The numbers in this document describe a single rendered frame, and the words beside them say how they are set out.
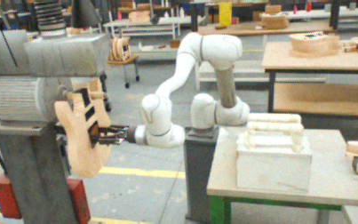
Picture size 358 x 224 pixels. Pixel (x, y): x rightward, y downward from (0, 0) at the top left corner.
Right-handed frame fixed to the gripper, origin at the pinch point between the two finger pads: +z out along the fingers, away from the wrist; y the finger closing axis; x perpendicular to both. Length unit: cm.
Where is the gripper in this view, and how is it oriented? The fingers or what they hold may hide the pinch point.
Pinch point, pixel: (95, 133)
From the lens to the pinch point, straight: 152.8
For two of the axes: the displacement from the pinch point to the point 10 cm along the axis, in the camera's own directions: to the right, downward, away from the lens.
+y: 2.1, -4.5, 8.7
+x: -0.9, -8.9, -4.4
